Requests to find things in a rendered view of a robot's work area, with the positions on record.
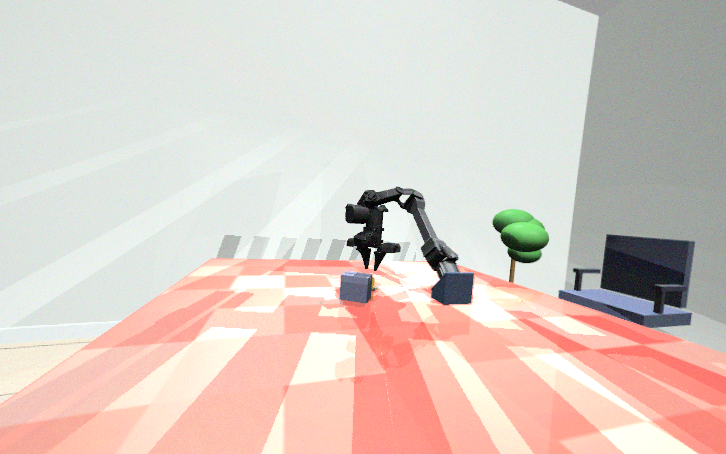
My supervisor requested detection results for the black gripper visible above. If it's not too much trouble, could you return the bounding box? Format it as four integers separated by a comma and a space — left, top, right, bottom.
347, 224, 401, 271

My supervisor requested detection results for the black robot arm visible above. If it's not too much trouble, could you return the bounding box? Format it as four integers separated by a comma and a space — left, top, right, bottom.
345, 186, 460, 279

